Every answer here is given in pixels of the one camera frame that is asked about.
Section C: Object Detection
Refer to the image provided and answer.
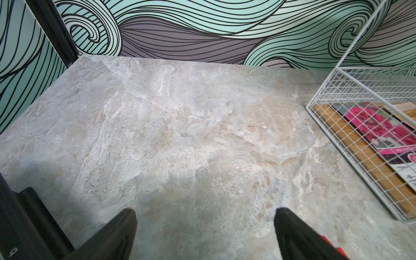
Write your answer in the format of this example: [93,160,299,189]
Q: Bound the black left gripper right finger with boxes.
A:
[274,208,348,260]

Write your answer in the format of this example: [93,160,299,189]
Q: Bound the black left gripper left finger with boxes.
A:
[64,208,138,260]

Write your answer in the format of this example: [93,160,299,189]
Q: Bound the pink flower seed bag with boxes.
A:
[332,102,416,190]

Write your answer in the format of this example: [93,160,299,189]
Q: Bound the illustrated shop seed bag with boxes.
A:
[384,102,416,121]

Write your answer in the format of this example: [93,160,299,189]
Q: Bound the white wire shelf rack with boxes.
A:
[307,1,416,221]

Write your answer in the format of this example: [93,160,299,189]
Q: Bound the black corner frame post left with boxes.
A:
[26,0,79,68]

